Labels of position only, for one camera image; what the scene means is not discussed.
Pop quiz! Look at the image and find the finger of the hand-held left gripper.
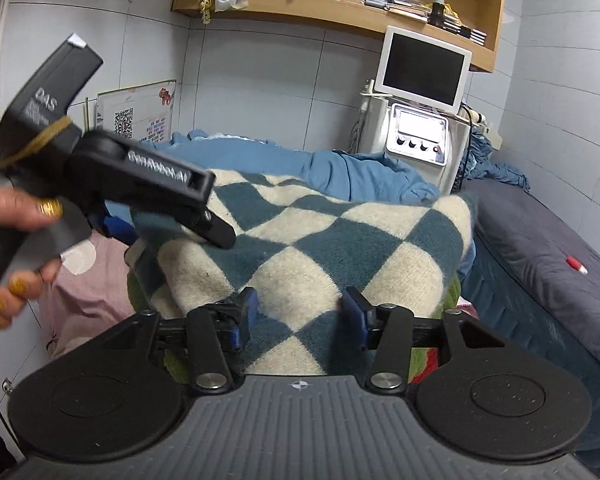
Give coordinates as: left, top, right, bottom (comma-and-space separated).
177, 205, 237, 250

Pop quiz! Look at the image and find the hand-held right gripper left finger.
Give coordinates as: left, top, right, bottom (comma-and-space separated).
102, 286, 260, 395

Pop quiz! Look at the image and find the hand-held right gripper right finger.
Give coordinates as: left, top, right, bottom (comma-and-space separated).
341, 286, 506, 392

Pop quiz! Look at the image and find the teal and cream checkered sweater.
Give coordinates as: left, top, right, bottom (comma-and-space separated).
130, 167, 481, 376

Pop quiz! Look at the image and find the person's left hand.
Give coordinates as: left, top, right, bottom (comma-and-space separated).
0, 182, 66, 331

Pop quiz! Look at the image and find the orange-red cloth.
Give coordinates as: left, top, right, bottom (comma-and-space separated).
415, 350, 448, 386

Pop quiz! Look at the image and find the green cloth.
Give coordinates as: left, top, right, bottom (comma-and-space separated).
125, 260, 463, 396

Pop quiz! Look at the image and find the light blue cloth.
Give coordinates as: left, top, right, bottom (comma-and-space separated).
147, 129, 476, 281

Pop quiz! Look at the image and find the pink polka dot bedsheet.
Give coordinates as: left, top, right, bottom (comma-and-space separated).
37, 230, 141, 356

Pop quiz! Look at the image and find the dark grey massage bed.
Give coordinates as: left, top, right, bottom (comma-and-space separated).
460, 177, 600, 471

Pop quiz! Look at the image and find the denim blue cloth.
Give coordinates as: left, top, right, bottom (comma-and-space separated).
462, 127, 531, 193

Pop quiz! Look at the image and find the white beauty machine with screen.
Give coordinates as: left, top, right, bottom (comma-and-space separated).
352, 25, 491, 196

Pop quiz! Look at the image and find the stack of disc cases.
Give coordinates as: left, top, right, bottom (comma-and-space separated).
345, 0, 431, 21

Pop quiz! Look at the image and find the black bottle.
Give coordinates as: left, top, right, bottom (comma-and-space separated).
427, 0, 453, 28

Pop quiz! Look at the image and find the wall poster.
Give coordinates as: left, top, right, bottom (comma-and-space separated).
96, 79, 177, 146

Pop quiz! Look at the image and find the wooden wall shelf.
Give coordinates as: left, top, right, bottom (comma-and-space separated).
171, 0, 508, 73

